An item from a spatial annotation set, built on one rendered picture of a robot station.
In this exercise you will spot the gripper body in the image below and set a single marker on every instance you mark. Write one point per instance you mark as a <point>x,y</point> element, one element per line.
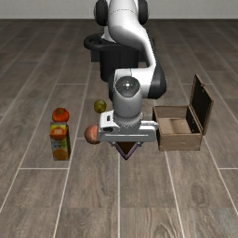
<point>127,132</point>

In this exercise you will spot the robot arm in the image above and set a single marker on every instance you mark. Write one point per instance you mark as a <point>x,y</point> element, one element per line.
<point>130,34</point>

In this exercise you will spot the wooden box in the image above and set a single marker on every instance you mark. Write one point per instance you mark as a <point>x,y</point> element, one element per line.
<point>176,136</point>

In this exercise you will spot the wooden box lid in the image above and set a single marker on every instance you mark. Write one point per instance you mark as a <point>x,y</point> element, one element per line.
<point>201,103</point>

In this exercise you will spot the red-orange peach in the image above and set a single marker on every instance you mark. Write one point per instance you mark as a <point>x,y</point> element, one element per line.
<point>91,134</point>

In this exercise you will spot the green round fruit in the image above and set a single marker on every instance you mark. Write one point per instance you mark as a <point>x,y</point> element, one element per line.
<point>100,106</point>

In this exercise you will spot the orange juice carton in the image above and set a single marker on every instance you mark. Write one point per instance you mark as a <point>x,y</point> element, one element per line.
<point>59,141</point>

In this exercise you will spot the red tomato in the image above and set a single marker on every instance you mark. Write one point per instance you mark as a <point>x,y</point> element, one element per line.
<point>60,115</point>

